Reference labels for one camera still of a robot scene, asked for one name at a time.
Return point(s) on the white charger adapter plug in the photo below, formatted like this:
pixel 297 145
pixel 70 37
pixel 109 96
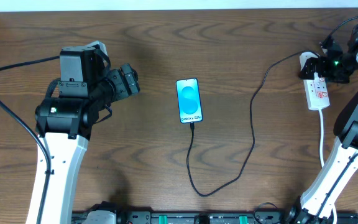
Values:
pixel 305 56

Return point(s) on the blue Galaxy smartphone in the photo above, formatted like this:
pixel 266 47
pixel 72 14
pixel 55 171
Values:
pixel 189 101

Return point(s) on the white power strip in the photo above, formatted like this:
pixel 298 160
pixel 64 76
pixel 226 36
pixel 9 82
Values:
pixel 316 94

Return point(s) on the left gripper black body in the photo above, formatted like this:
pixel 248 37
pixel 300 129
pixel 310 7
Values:
pixel 129 79

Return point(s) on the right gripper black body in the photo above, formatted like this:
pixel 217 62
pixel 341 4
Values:
pixel 314 66

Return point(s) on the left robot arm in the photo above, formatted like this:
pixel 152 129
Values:
pixel 64 126

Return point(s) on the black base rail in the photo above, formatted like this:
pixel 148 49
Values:
pixel 171 218

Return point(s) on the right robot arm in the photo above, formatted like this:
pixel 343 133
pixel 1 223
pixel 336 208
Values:
pixel 316 204

